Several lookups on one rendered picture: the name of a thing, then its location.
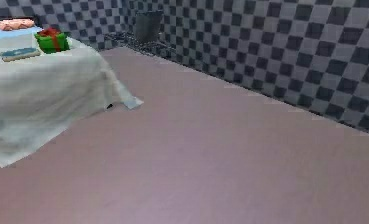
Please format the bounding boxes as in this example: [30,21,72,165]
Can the dark grey trash can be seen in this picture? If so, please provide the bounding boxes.
[134,10,164,44]

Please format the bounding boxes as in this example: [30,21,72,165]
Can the white bed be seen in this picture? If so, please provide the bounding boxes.
[0,28,145,169]

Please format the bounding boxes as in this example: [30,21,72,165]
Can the green gift box red ribbon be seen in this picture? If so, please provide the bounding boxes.
[34,27,71,55]

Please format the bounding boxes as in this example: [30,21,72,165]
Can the blue book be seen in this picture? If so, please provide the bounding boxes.
[0,47,42,63]

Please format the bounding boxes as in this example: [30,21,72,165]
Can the pink pillow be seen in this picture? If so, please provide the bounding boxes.
[0,18,36,32]

